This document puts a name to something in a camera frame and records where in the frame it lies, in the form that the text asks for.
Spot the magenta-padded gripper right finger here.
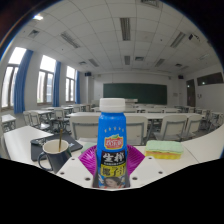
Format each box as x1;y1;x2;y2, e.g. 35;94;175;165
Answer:
125;144;167;189

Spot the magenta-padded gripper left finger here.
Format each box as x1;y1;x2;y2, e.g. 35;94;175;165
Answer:
55;144;99;189

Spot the blue drink bottle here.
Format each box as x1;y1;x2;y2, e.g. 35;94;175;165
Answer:
92;97;132;190

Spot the dark blue mug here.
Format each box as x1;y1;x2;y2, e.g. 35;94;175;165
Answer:
37;139;73;174

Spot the black laptop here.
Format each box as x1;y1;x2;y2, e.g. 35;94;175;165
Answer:
29;133;84;162

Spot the green and yellow sponge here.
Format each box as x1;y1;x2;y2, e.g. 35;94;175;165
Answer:
144;139;184;160

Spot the thin stick in mug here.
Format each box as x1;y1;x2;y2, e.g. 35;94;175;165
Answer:
58;128;64;153

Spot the group of classroom chairs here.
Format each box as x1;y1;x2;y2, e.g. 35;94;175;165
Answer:
22;106;224;143

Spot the green blackboard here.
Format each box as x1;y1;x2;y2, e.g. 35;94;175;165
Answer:
102;82;168;105

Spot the blue curtain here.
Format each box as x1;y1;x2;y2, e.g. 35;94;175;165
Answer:
13;49;34;114
75;69;81;105
52;60;62;108

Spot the dark wooden door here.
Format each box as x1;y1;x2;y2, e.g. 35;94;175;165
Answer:
186;78;197;108

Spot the group of ceiling lights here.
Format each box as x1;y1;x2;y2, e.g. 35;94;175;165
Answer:
28;0;211;68

